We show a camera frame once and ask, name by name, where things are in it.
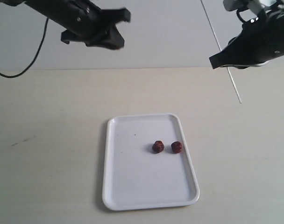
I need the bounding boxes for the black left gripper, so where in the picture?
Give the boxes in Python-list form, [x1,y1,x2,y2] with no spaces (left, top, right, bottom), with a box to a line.
[61,0,131,50]

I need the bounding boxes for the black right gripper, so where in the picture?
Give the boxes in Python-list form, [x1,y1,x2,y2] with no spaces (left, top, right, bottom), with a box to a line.
[209,9,284,69]

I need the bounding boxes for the dark red fruit ball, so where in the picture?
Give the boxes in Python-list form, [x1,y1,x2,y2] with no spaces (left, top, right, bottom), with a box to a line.
[171,141,183,154]
[152,140,164,153]

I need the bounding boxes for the thin metal skewer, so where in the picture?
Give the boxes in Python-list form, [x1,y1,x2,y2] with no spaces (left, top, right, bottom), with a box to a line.
[227,68,242,104]

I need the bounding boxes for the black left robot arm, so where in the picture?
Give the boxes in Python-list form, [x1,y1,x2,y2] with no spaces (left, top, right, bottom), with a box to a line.
[0,0,131,50]

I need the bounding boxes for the white rectangular plastic tray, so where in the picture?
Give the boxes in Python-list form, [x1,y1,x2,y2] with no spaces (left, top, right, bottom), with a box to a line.
[102,113,200,211]

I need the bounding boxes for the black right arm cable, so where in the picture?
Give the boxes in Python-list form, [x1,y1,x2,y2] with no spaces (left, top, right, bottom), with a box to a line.
[236,8,250,24]

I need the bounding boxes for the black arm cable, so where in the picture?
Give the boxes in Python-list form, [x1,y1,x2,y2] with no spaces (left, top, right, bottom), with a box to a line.
[236,8,250,24]
[0,17,50,78]

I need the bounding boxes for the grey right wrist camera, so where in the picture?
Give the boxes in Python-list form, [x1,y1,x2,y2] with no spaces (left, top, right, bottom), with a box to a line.
[222,0,283,12]

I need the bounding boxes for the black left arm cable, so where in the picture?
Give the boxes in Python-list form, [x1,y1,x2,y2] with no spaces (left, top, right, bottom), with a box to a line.
[0,17,50,78]

